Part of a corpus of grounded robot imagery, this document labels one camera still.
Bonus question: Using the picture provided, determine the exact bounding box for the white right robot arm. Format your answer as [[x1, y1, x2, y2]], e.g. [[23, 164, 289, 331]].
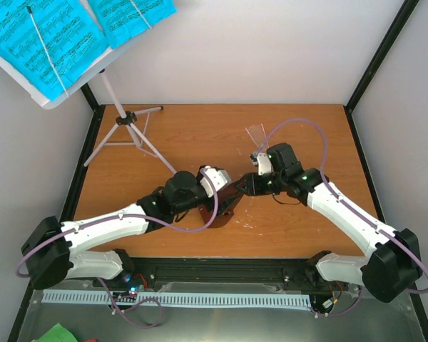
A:
[[234, 143, 423, 303]]

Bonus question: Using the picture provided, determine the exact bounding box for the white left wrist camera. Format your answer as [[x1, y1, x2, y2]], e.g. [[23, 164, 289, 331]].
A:
[[199, 165, 232, 198]]

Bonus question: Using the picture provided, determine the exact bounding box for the light blue cable duct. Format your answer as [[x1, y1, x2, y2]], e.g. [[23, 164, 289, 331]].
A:
[[41, 289, 311, 311]]

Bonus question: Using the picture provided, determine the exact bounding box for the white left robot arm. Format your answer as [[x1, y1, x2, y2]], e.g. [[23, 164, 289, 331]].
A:
[[16, 165, 231, 290]]

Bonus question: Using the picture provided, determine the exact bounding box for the green paper scrap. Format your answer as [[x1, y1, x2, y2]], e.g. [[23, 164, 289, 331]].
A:
[[34, 323, 78, 342]]

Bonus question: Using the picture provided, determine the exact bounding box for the blue sheet music left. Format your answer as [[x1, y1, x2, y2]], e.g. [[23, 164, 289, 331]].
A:
[[0, 1, 108, 101]]

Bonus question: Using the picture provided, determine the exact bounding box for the blue sheet music right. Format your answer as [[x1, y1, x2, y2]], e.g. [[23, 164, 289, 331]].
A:
[[88, 0, 176, 49]]

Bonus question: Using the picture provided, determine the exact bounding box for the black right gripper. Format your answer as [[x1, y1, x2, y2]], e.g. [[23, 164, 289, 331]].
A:
[[235, 172, 285, 196]]

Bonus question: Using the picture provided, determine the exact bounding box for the black aluminium frame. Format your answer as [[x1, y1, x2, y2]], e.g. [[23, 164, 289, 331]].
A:
[[8, 1, 428, 341]]

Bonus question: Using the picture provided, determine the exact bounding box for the clear plastic metronome cover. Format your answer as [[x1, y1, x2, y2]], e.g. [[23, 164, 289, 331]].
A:
[[245, 123, 269, 151]]

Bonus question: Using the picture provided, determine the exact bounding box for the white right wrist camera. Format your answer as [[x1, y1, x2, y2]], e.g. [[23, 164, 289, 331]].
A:
[[250, 152, 273, 176]]

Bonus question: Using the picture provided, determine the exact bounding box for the blue sheet music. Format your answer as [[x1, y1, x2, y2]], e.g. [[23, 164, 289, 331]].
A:
[[0, 1, 108, 101], [88, 0, 176, 49]]

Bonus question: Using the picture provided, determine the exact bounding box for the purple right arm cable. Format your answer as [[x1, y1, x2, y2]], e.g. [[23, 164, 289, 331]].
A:
[[253, 118, 428, 318]]

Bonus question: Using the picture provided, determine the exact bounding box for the white music stand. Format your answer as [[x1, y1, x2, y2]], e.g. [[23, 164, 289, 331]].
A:
[[0, 0, 179, 175]]

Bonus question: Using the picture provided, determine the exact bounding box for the brown wooden metronome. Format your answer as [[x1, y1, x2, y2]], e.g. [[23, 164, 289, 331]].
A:
[[198, 183, 243, 229]]

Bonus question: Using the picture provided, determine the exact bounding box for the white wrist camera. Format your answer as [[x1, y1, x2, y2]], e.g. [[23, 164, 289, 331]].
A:
[[199, 165, 232, 198], [250, 152, 273, 176]]

